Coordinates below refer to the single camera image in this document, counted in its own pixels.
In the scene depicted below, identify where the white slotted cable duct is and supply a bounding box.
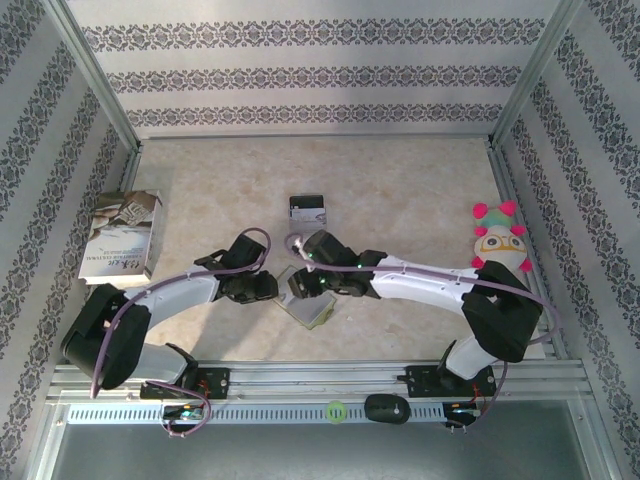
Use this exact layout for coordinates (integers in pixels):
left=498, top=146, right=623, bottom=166
left=65, top=401, right=447, bottom=426

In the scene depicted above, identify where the small black white box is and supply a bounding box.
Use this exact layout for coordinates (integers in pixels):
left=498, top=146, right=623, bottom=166
left=288, top=194, right=328, bottom=236

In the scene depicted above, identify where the aluminium frame post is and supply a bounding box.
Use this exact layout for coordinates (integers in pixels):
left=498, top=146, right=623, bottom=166
left=42, top=0, right=144, bottom=151
left=492, top=0, right=587, bottom=149

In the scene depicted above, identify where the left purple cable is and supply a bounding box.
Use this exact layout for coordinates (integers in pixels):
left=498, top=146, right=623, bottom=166
left=91, top=227, right=274, bottom=440

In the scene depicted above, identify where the black computer mouse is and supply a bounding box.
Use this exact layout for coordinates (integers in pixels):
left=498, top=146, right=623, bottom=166
left=363, top=393, right=412, bottom=426

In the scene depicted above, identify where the plush toy with glasses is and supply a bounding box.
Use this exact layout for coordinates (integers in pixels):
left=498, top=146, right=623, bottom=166
left=472, top=199, right=534, bottom=274

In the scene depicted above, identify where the green tape ring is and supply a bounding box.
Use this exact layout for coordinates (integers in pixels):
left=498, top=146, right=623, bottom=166
left=324, top=399, right=349, bottom=424

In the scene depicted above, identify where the purple cable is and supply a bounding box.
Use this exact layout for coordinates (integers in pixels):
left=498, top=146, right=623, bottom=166
left=283, top=232, right=562, bottom=426
left=91, top=227, right=274, bottom=440

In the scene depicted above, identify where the paperback book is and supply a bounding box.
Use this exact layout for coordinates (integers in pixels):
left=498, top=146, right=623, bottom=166
left=78, top=188, right=165, bottom=286

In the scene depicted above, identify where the silver VIP card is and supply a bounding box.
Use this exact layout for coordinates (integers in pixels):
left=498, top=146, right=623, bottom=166
left=289, top=207, right=327, bottom=234

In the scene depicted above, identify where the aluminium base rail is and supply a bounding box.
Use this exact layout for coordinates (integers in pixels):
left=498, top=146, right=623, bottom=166
left=47, top=360, right=587, bottom=401

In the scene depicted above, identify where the aluminium side rail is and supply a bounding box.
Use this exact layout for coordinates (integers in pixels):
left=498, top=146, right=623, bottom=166
left=69, top=142, right=146, bottom=365
left=485, top=139, right=571, bottom=360

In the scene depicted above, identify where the aluminium back bar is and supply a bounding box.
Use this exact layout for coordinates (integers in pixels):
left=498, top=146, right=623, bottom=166
left=137, top=131, right=494, bottom=142

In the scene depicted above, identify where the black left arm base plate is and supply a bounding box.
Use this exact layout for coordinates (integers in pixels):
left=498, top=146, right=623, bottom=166
left=139, top=367, right=232, bottom=401

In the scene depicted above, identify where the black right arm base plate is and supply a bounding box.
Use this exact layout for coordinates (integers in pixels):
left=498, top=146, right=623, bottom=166
left=405, top=364, right=497, bottom=399

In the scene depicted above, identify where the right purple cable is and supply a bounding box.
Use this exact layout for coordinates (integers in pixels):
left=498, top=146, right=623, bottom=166
left=283, top=232, right=562, bottom=426

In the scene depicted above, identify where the green card holder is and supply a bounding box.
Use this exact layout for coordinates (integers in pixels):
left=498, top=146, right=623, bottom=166
left=275, top=263, right=337, bottom=332

